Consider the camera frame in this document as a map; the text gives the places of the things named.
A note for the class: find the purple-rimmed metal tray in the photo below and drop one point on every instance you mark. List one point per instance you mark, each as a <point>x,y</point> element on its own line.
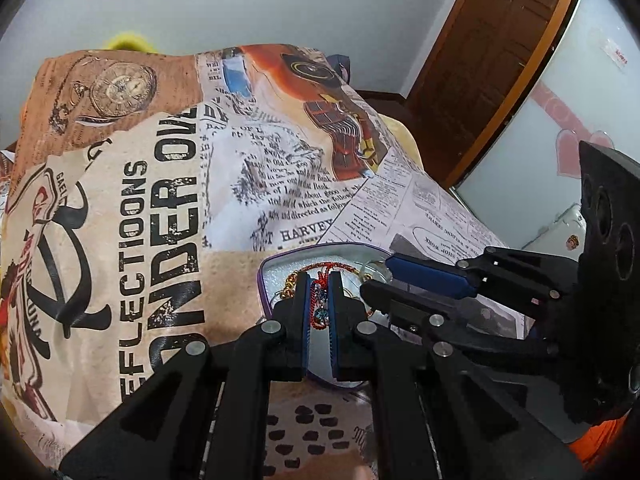
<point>277,272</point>

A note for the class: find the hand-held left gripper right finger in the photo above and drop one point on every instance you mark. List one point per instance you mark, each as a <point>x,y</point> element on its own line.
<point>334,330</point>

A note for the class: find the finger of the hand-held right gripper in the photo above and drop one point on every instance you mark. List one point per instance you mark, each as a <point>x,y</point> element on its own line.
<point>400,305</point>
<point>430,275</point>

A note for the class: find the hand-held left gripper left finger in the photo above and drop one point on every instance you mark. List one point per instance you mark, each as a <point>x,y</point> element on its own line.
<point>301,330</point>

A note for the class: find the dark backpack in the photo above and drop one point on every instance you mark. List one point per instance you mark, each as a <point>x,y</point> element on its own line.
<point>344,67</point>

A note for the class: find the yellow plastic toy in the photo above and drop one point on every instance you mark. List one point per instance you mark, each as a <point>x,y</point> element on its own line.
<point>127,42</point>

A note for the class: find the brown wooden door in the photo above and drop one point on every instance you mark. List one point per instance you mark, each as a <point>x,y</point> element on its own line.
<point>475,60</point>

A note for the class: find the pale yellow blanket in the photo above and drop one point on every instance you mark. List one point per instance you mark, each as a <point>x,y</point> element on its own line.
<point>400,137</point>

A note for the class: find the white suitcase with stickers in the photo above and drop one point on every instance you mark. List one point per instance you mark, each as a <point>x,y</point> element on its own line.
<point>550,232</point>

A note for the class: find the red and white sticker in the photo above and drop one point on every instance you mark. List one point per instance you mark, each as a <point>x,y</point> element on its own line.
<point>616,54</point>

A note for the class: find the printed newspaper pattern blanket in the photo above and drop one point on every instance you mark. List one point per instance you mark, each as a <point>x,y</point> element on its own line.
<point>150,210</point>

